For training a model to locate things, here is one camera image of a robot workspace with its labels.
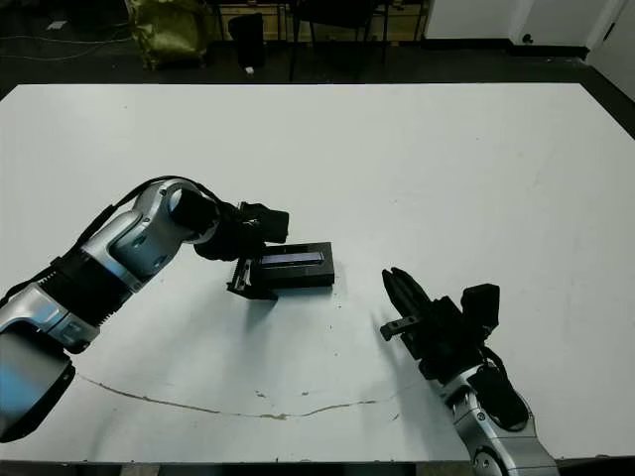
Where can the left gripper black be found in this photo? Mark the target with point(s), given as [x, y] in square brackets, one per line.
[225, 238]

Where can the black waste bin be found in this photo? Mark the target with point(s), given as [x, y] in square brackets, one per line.
[248, 39]

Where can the small white floor scrap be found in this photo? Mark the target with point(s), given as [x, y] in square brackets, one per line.
[249, 70]

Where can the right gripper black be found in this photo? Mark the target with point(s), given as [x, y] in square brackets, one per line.
[446, 337]

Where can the black round wall knob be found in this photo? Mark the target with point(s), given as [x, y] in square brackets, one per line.
[527, 37]

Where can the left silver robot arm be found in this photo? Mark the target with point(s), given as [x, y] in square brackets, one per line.
[124, 238]

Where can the white paper sheet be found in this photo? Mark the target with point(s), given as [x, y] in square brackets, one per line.
[57, 25]

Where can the black office chair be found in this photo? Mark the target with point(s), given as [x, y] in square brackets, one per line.
[342, 15]

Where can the wrist camera black housing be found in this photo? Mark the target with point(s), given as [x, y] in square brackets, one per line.
[481, 307]
[268, 223]

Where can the left wrist camera black housing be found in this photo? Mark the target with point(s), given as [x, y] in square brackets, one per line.
[268, 223]

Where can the yellow-green bag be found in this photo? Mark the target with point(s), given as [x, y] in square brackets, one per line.
[168, 32]

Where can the white door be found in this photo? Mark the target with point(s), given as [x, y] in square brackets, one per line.
[615, 44]

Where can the right wrist camera black housing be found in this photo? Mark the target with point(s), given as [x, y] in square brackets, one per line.
[481, 307]

